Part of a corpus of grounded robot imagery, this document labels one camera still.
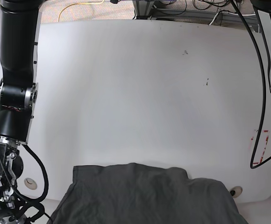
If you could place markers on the dark grey T-shirt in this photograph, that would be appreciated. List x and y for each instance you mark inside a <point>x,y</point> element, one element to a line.
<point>139,194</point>

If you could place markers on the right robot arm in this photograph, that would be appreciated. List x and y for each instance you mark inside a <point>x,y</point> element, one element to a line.
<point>19,32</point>

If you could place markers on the left table grommet hole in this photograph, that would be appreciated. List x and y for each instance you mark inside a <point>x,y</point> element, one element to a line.
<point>30,183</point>

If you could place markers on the table grommet hole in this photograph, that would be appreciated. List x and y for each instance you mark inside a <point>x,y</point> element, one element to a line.
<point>30,183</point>
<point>236,191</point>

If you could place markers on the right table grommet hole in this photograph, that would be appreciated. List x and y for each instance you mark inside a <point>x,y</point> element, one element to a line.
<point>236,191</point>

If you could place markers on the red tape rectangle marking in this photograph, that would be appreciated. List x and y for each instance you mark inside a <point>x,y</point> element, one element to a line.
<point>261,147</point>

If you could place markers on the aluminium frame base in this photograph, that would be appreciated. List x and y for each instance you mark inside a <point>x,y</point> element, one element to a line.
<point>212,12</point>

